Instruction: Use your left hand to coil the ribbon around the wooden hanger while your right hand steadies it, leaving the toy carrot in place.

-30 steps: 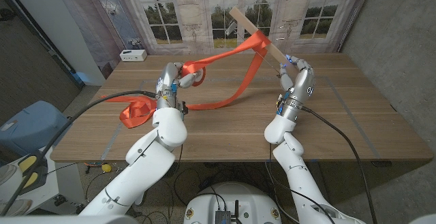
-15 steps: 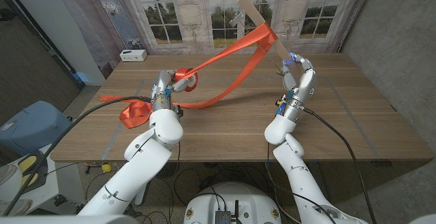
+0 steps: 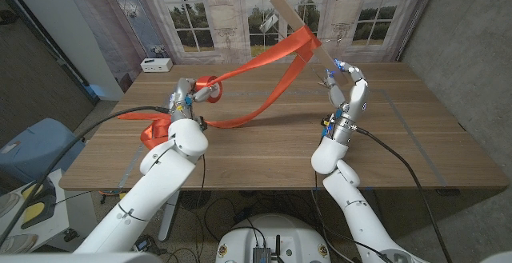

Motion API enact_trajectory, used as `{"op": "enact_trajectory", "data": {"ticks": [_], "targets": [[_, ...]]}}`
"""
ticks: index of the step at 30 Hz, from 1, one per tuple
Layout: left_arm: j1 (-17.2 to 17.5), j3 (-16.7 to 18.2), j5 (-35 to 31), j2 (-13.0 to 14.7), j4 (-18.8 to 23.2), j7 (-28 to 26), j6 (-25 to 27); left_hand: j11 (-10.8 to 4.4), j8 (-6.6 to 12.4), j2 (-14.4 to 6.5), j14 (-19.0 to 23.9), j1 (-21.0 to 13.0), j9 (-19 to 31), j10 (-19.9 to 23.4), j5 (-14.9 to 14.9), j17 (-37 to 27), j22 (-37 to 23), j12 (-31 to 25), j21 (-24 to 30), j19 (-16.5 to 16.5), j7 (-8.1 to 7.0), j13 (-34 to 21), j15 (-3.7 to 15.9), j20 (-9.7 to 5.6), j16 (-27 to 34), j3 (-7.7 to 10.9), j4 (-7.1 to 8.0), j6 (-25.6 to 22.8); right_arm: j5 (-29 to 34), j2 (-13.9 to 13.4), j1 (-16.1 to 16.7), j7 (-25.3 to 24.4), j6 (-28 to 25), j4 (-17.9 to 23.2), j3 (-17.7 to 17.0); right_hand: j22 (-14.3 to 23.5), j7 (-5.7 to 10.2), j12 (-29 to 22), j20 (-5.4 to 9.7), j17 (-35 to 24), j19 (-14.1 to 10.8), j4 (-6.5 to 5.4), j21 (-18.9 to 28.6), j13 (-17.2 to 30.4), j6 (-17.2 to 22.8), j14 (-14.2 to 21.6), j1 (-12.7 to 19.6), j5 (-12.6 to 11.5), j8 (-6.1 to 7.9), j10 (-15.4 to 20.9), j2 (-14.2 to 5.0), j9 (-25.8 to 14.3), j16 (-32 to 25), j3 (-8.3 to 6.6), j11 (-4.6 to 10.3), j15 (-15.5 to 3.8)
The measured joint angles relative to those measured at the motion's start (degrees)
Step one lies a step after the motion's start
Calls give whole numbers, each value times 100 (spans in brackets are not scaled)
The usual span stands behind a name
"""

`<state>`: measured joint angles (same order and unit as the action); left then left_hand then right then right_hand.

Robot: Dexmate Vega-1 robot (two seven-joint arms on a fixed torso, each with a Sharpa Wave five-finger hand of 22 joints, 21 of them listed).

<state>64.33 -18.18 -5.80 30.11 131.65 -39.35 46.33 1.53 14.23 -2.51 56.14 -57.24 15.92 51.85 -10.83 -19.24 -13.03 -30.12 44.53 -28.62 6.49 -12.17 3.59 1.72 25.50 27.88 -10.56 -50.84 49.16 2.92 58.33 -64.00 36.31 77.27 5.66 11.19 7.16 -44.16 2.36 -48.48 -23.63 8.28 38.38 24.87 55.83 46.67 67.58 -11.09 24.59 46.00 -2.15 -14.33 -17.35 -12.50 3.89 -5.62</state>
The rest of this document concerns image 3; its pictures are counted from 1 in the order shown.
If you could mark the white table leg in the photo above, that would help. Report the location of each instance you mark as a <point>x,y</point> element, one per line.
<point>170,219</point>

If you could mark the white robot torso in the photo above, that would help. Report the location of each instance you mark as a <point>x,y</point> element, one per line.
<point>272,231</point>

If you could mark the wooden clip hanger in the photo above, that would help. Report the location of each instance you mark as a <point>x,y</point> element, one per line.
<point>288,11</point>

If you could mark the blue plastic bin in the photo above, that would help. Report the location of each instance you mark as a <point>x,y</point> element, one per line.
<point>40,147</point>

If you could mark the grey box on torso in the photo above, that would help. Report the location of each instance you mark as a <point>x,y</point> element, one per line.
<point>262,255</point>

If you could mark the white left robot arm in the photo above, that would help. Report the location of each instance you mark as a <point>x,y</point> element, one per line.
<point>160,175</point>

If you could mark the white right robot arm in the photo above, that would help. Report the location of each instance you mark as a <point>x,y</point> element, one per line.
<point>352,199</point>

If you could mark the black device on floor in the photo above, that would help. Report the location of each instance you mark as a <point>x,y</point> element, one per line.
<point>143,244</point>

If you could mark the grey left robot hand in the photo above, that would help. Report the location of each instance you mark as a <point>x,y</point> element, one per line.
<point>182,103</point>

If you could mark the white power box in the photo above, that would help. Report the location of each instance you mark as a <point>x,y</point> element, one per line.
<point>156,65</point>

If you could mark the orange ribbon with spool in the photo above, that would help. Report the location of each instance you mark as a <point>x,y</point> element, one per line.
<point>280,83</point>

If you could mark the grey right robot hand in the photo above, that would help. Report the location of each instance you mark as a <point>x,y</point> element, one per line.
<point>356,99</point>

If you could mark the black yellow foot pedal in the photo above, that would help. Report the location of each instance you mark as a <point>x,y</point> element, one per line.
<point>36,212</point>
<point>30,191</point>

